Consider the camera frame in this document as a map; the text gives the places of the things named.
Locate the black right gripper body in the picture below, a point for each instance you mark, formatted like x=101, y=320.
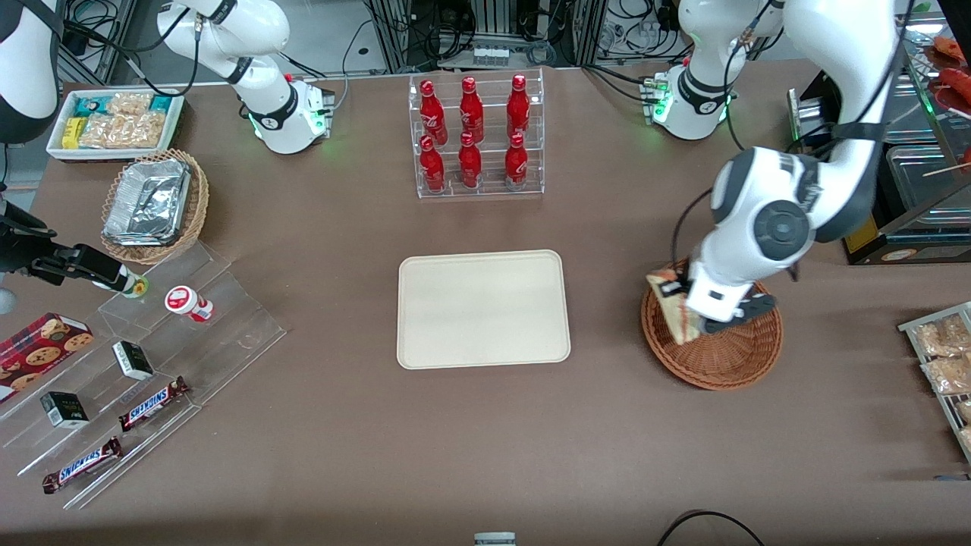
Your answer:
x=23, y=250

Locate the triangle sandwich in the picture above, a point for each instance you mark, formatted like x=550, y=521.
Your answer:
x=679, y=322

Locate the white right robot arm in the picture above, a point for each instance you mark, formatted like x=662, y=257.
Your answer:
x=265, y=114

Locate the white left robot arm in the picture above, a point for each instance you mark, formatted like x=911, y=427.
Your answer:
x=781, y=224

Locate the round brown wicker basket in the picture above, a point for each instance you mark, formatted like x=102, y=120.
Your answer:
x=721, y=364

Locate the light wicker basket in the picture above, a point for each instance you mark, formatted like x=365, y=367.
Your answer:
x=195, y=220

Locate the beige rectangular tray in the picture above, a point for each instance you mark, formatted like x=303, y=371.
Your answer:
x=483, y=309

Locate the small green-capped bottle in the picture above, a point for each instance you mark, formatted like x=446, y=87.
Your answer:
x=138, y=287

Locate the stacked aluminium foil trays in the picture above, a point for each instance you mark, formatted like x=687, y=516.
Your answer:
x=148, y=201

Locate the red cookie box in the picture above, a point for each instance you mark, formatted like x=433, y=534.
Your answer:
x=38, y=353

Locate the red white yogurt bottle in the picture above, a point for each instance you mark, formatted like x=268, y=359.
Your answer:
x=186, y=302

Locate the small black box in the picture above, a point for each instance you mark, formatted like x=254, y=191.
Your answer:
x=133, y=360
x=64, y=409

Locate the white snack bin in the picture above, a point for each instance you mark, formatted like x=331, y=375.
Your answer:
x=57, y=150

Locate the yellow snack packet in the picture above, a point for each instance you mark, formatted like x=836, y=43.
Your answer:
x=73, y=133

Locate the large clear cracker bag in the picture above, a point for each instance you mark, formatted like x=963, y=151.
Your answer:
x=125, y=130

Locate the clear acrylic stepped stand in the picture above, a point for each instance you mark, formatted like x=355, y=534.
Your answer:
x=227, y=334

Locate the Snickers chocolate bar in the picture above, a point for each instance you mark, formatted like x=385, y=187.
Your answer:
x=82, y=465
x=152, y=404

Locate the green snack packet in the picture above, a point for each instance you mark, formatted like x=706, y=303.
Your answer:
x=91, y=106

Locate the small clear cracker bag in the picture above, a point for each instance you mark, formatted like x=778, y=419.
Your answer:
x=130, y=104

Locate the teal snack packet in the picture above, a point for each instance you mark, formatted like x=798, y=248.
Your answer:
x=161, y=104

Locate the red cola bottle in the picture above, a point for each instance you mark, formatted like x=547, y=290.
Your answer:
x=518, y=106
x=433, y=114
x=471, y=112
x=432, y=168
x=470, y=165
x=516, y=165

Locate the clear acrylic bottle rack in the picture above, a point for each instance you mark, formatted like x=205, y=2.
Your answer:
x=485, y=193

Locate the clear bag of snacks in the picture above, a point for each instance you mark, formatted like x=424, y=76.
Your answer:
x=948, y=375
x=965, y=412
x=941, y=337
x=966, y=438

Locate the white power strip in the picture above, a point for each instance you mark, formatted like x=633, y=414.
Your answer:
x=491, y=56

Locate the small grey device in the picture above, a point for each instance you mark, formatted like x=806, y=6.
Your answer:
x=494, y=540

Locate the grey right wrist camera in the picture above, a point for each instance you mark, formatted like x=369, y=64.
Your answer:
x=6, y=301

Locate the aluminium equipment frame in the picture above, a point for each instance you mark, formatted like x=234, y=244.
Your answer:
x=493, y=19

